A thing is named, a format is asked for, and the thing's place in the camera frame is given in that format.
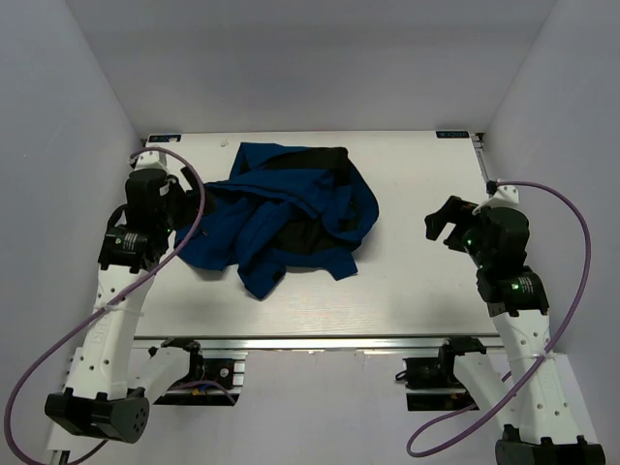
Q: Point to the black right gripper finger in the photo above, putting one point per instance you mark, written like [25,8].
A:
[454,211]
[459,239]

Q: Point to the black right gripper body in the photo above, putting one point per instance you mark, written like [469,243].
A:
[472,240]

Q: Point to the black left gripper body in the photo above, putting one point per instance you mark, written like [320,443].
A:
[182,207]

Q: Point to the blue and black jacket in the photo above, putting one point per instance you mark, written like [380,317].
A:
[282,207]

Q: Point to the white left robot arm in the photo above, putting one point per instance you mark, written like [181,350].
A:
[102,398]

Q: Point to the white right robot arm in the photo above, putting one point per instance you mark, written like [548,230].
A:
[533,413]

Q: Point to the left blue table label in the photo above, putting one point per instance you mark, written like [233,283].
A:
[163,138]

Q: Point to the blue table label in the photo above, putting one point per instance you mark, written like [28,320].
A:
[448,135]
[163,138]

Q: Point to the right blue table label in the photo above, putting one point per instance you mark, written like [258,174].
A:
[448,135]

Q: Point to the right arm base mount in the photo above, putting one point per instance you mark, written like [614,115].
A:
[428,389]

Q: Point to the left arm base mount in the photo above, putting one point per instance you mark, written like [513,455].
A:
[221,385]

